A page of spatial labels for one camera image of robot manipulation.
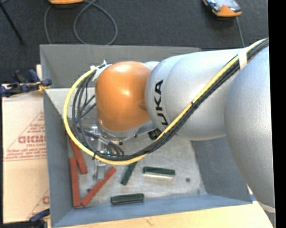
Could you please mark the black cylinder on white bracket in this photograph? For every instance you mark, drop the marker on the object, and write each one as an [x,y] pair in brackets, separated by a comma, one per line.
[153,134]

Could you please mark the dark green flat block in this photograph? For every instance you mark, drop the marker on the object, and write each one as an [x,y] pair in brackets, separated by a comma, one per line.
[128,174]
[159,171]
[127,198]

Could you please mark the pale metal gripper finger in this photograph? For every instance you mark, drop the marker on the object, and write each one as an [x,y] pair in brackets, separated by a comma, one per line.
[102,171]
[96,170]

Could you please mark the brown cardboard board, red print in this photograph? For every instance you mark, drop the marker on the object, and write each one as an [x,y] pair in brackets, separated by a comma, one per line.
[23,180]

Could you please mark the red-brown flat block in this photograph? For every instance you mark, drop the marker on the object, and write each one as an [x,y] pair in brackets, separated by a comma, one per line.
[75,183]
[96,188]
[79,160]

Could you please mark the grey metal bin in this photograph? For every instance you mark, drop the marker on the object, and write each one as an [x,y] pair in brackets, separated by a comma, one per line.
[159,187]

